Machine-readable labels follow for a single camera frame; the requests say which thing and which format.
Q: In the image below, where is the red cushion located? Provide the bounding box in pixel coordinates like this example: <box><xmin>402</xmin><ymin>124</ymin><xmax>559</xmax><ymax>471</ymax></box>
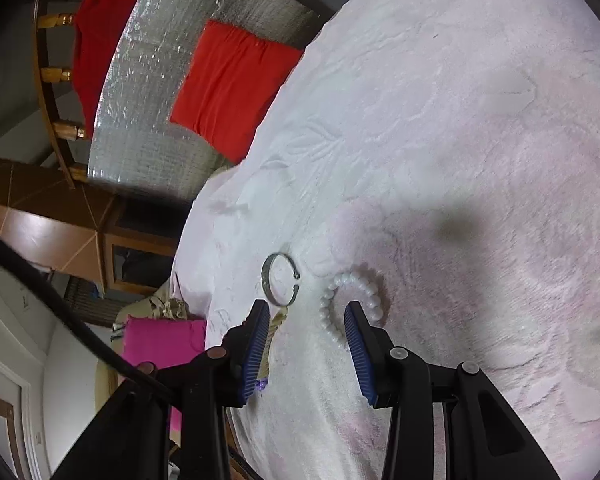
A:
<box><xmin>169</xmin><ymin>20</ymin><xmax>305</xmax><ymax>165</ymax></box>

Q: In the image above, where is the wooden chair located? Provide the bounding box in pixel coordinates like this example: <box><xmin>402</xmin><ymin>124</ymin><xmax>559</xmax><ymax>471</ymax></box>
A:
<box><xmin>32</xmin><ymin>0</ymin><xmax>156</xmax><ymax>188</ymax></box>

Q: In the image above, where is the black cable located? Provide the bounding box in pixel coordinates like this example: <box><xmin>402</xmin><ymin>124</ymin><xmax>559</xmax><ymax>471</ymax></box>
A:
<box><xmin>0</xmin><ymin>227</ymin><xmax>176</xmax><ymax>401</ymax></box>

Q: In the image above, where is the pink cushion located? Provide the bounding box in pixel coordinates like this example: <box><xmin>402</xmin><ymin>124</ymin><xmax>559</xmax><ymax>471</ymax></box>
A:
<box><xmin>122</xmin><ymin>316</ymin><xmax>208</xmax><ymax>441</ymax></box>

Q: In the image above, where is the silver cuff bracelet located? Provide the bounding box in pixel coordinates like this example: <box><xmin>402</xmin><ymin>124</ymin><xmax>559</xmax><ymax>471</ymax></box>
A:
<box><xmin>261</xmin><ymin>252</ymin><xmax>301</xmax><ymax>307</ymax></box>

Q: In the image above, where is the wooden side table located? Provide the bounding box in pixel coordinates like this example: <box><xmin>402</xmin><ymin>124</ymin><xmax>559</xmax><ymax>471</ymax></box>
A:
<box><xmin>100</xmin><ymin>195</ymin><xmax>181</xmax><ymax>297</ymax></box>

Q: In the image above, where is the white pearl bead bracelet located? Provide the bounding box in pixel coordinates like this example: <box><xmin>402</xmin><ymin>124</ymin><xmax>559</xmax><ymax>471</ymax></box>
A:
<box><xmin>319</xmin><ymin>269</ymin><xmax>385</xmax><ymax>346</ymax></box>

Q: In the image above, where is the dark woven basket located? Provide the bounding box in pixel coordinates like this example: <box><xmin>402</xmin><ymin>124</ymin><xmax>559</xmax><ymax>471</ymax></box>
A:
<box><xmin>67</xmin><ymin>279</ymin><xmax>128</xmax><ymax>327</ymax></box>

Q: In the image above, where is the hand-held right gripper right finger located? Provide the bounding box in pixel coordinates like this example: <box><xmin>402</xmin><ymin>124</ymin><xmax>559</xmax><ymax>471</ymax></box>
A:
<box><xmin>344</xmin><ymin>301</ymin><xmax>561</xmax><ymax>480</ymax></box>

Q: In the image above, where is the beige crumpled cloth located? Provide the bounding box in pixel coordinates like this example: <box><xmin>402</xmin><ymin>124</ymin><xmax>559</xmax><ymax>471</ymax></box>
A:
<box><xmin>147</xmin><ymin>295</ymin><xmax>191</xmax><ymax>321</ymax></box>

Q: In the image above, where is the white door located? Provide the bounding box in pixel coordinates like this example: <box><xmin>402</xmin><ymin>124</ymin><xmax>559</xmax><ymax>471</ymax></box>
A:
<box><xmin>0</xmin><ymin>347</ymin><xmax>46</xmax><ymax>480</ymax></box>

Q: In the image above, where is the red cloth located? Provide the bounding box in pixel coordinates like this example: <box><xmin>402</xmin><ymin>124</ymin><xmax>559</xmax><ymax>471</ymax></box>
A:
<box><xmin>72</xmin><ymin>0</ymin><xmax>156</xmax><ymax>133</ymax></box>

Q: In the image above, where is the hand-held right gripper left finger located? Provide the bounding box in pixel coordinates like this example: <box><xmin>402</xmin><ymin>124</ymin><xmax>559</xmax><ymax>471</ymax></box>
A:
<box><xmin>50</xmin><ymin>300</ymin><xmax>272</xmax><ymax>480</ymax></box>

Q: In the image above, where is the white fluffy blanket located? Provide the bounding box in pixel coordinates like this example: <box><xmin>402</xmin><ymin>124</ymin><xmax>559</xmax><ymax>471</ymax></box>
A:
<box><xmin>172</xmin><ymin>0</ymin><xmax>600</xmax><ymax>480</ymax></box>

